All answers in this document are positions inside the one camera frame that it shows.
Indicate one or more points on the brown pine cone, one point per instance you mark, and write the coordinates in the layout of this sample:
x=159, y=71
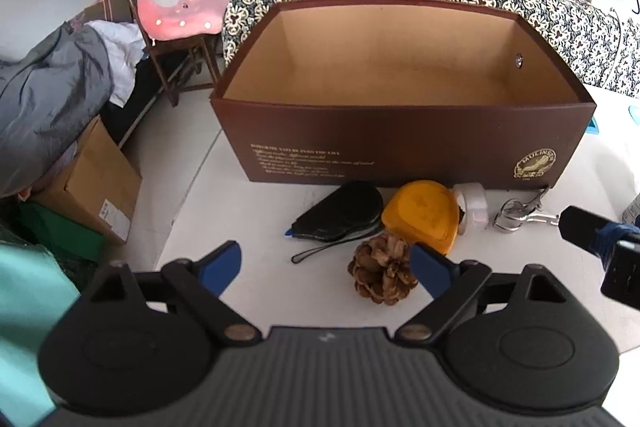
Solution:
x=380, y=272

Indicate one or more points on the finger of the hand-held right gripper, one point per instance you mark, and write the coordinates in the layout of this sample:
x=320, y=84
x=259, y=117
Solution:
x=577, y=224

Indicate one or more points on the orange plastic container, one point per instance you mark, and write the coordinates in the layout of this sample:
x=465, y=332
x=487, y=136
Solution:
x=420, y=212

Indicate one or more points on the teal cloth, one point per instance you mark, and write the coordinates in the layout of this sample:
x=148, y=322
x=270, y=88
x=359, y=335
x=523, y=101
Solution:
x=25, y=332

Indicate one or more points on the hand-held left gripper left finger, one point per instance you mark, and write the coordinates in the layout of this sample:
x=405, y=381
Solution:
x=220, y=268

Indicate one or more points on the plain cardboard box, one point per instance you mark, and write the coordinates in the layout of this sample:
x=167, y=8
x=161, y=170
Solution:
x=95, y=187

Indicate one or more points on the clear tape roll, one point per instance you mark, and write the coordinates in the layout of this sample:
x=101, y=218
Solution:
x=475, y=207

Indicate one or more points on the dark wooden chair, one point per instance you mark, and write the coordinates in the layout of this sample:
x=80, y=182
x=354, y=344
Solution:
x=175, y=46

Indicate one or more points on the brown cardboard box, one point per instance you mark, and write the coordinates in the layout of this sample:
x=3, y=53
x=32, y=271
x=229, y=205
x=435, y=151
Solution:
x=400, y=147

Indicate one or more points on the pink cushion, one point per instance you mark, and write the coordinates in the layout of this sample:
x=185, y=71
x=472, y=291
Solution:
x=175, y=12

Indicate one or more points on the white cloth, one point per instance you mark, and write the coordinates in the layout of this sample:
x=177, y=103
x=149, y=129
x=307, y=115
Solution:
x=120, y=52

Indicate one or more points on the plaid cloth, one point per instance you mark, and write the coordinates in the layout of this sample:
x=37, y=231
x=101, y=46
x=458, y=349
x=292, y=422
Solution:
x=105, y=7

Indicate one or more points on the grey jacket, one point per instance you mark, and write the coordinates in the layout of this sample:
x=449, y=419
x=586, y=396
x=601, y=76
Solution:
x=50, y=97

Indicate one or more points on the green box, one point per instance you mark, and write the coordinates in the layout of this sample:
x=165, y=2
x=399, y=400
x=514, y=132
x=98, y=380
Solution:
x=60, y=232

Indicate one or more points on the metal eyelash curler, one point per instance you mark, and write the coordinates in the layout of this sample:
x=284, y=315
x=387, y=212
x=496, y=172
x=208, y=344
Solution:
x=530, y=219

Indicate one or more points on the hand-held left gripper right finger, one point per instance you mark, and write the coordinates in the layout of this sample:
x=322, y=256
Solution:
x=430, y=272

